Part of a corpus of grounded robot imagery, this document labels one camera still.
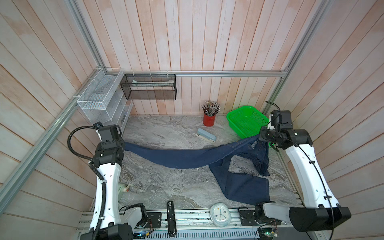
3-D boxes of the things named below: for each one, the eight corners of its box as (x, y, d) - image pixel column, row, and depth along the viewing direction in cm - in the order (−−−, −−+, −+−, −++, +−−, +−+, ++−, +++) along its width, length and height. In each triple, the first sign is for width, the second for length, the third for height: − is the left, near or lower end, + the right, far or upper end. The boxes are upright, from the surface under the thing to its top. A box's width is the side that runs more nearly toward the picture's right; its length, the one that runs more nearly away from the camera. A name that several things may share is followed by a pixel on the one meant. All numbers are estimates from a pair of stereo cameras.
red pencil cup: (198, 122, 119) (200, 104, 104) (206, 115, 123) (208, 98, 109) (210, 129, 114) (213, 112, 100) (217, 122, 118) (221, 104, 104)
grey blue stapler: (195, 135, 110) (196, 130, 106) (198, 131, 112) (199, 127, 108) (213, 144, 105) (213, 140, 101) (215, 140, 107) (216, 136, 103)
